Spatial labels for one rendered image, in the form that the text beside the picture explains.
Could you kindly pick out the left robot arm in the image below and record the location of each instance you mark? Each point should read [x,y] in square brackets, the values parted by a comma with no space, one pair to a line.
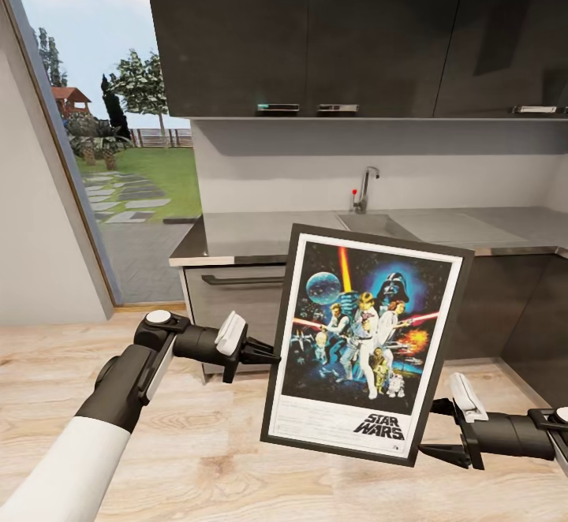
[71,480]

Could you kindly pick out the poster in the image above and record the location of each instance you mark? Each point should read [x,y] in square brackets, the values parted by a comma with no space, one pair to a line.
[363,330]

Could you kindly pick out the drop in sink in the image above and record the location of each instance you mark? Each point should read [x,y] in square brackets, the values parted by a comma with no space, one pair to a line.
[431,227]

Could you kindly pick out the fixed window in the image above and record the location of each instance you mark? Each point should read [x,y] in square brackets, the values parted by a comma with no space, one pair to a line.
[95,68]

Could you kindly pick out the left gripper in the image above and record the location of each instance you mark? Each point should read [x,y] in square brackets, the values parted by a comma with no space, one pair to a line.
[248,351]

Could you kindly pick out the dishwasher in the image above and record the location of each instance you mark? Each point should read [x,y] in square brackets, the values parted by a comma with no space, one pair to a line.
[253,291]

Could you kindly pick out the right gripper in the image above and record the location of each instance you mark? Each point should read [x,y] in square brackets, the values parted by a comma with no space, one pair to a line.
[495,435]

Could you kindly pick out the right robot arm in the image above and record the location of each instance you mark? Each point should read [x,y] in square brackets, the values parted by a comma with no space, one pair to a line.
[542,433]

